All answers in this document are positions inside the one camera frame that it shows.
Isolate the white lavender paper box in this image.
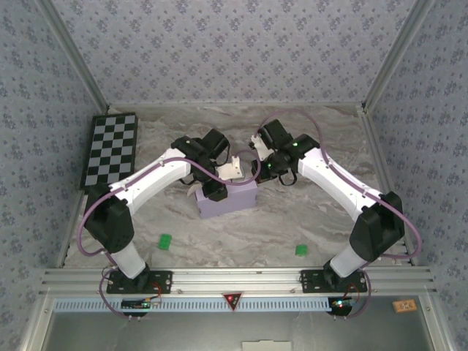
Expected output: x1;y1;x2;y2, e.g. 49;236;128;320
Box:
186;179;259;220

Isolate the black grey checkerboard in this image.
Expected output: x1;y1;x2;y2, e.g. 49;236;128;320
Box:
79;112;139;195

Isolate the red triangle sign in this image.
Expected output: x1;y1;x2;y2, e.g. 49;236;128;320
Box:
222;291;244;312

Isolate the brown printed tag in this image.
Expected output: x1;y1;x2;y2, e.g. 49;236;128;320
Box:
393;299;416;314

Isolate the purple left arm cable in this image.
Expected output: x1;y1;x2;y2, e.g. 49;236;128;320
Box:
79;150;261;322

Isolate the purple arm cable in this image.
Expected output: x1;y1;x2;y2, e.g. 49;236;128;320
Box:
79;150;261;322
254;108;423;322

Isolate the aluminium side rail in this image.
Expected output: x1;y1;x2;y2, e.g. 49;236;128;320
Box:
56;105;113;270
356;105;420;267

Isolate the long aluminium base rail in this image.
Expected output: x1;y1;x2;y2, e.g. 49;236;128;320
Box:
39;266;438;295

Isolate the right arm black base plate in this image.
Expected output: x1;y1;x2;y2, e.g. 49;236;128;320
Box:
300;269;369;295

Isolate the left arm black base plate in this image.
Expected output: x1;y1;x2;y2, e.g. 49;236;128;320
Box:
105;269;173;295

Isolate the slotted grey cable duct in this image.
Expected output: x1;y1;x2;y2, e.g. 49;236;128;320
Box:
53;296;352;314

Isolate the aluminium frame post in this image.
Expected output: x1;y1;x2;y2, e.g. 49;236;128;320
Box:
36;0;110;113
361;0;436;113

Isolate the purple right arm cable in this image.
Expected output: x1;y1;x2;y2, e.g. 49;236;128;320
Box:
254;108;423;322

